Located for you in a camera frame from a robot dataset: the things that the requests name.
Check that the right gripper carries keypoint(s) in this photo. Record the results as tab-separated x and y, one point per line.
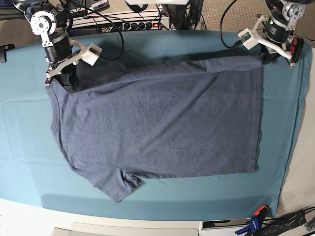
59	52

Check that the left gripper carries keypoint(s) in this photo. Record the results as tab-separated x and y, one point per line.
278	35

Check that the blue-grey heathered T-shirt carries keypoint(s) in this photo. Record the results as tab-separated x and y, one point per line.
186	119

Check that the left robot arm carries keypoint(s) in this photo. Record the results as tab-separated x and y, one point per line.
281	24

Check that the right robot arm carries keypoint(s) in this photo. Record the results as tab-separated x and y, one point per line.
48	20

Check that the orange black clamp right edge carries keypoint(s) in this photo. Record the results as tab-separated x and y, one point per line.
296	50

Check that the black clamp left edge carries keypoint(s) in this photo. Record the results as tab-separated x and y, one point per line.
3	51

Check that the white power strip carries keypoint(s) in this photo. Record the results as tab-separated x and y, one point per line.
129	24

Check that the teal table cloth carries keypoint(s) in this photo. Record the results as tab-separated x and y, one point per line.
33	170

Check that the blue orange clamp bottom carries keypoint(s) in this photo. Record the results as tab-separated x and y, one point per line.
254	228

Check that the black plastic bag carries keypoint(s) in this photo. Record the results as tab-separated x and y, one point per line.
289	221

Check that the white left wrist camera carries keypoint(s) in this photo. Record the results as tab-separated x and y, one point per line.
247	39

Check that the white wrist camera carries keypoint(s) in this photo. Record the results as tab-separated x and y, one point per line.
90	54
247	39

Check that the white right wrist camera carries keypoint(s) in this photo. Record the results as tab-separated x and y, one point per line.
90	54

